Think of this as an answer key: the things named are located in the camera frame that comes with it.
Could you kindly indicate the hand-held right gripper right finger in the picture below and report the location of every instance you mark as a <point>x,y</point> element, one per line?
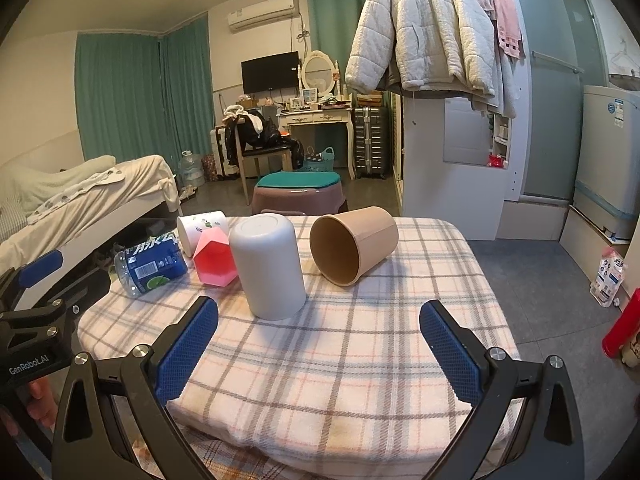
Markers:
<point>450,350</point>

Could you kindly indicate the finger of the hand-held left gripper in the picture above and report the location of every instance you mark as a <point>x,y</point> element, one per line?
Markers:
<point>45,264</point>
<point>85,290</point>

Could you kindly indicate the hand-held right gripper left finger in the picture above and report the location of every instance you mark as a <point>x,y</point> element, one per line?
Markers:
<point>187,345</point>

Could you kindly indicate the brown paper cup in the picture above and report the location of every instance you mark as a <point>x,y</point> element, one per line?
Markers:
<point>370,235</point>

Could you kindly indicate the pink faceted cup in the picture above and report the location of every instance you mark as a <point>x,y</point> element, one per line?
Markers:
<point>212,260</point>

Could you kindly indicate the white plastic cup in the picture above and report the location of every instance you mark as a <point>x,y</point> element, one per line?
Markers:
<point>267,270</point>

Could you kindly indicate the white printed cup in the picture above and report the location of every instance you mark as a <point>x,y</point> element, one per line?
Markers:
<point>200,222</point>

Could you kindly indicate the person's left hand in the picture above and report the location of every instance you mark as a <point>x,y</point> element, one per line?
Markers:
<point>44,405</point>

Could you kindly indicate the blue label plastic bottle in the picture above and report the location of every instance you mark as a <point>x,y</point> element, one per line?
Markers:
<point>150,265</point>

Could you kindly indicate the bed with white bedding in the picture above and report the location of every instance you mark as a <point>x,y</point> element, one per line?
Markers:
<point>75,195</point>

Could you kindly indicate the plaid blanket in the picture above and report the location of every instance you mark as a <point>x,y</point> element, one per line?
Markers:
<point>325,360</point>

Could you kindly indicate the white cabinet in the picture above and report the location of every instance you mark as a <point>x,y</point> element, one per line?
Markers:
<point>450,190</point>

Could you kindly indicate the clear water jug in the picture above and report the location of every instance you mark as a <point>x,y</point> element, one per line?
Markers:
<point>192,170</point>

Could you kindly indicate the red cylinder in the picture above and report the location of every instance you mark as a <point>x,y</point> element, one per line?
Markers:
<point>622,325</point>

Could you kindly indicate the white plastic bag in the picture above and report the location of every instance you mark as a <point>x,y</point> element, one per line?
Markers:
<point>609,277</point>

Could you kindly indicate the wide green curtain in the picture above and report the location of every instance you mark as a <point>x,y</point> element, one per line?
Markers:
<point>125,95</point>

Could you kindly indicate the light suitcase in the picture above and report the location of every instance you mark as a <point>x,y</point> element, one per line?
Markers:
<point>218,152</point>

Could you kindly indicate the teal seat cushion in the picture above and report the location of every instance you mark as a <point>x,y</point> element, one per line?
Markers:
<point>300,180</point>

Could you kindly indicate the wooden chair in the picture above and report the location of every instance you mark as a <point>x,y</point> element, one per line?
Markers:
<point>265,152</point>

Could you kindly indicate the dark ribbed suitcase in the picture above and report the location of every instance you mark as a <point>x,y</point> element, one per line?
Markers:
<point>371,142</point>

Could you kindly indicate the teal basket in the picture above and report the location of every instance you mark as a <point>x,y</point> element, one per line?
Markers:
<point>320,162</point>

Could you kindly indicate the black clothes pile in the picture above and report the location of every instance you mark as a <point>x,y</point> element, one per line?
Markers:
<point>260,130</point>

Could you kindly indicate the white washing machine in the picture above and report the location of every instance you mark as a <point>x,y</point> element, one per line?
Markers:
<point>607,160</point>

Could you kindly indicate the white vanity desk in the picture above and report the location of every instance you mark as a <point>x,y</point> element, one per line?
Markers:
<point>315,119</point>

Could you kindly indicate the frosted glass door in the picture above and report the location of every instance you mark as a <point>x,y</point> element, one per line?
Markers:
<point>550,110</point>

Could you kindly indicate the black television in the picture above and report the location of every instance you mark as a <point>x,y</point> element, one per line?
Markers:
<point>270,72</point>

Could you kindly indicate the oval vanity mirror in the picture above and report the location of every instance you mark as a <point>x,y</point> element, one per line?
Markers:
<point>318,71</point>

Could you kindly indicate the white quilted jacket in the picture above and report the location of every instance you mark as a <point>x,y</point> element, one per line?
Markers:
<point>420,30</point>

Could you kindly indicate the white air conditioner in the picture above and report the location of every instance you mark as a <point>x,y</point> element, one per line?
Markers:
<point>262,12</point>

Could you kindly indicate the pink towel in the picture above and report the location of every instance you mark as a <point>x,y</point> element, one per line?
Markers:
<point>507,20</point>

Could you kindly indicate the narrow green curtain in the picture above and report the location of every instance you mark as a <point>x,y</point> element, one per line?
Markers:
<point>335,15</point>

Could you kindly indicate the white picture frame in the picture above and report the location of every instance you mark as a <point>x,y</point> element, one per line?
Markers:
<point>309,96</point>

